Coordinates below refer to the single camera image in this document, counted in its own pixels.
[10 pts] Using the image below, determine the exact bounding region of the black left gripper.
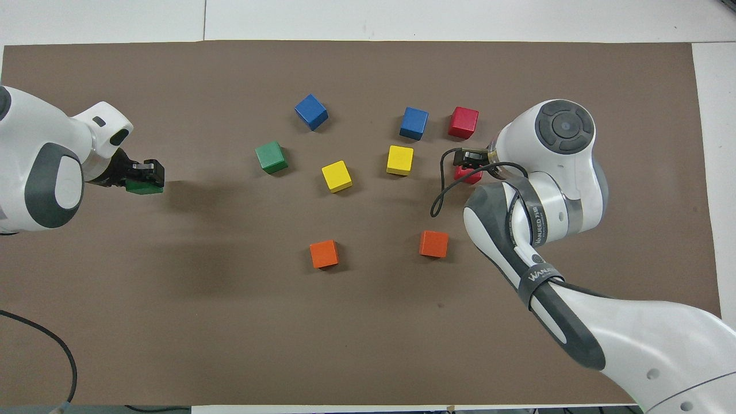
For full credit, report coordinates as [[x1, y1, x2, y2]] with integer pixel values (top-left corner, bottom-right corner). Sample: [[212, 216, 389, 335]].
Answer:
[[86, 148, 166, 190]]

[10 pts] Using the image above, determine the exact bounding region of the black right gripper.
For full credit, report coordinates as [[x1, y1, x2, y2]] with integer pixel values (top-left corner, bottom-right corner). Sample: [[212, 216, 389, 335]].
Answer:
[[453, 148, 499, 173]]

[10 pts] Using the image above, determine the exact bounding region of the green wooden cube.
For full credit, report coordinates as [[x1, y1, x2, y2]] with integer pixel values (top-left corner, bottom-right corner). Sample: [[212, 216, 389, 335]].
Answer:
[[255, 140, 289, 175], [123, 179, 166, 196]]

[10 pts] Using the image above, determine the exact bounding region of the yellow wooden cube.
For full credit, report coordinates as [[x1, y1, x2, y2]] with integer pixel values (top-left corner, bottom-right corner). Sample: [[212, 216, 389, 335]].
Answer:
[[321, 160, 354, 193], [386, 145, 415, 177]]

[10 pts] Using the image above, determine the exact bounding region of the blue wooden cube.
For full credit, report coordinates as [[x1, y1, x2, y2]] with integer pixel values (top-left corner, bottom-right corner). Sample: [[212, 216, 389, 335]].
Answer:
[[399, 106, 430, 141], [294, 94, 329, 132]]

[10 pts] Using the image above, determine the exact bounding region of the orange wooden cube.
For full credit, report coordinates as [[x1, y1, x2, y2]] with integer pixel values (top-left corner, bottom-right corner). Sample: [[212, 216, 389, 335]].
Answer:
[[309, 239, 340, 269], [419, 230, 449, 259]]

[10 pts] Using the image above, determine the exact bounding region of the brown paper table mat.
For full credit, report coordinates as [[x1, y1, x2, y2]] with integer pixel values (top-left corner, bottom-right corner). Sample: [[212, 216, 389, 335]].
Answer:
[[0, 40, 732, 407]]

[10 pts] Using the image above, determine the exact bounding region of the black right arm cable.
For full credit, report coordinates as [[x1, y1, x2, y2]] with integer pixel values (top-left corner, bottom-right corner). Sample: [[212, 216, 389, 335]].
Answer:
[[430, 148, 529, 219]]

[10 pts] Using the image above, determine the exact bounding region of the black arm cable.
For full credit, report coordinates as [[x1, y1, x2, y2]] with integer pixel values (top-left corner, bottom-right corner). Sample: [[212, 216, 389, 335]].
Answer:
[[0, 309, 79, 414], [430, 148, 529, 219]]

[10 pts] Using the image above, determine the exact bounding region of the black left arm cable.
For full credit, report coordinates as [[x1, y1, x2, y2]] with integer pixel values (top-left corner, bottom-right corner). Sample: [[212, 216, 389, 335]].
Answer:
[[0, 309, 79, 414]]

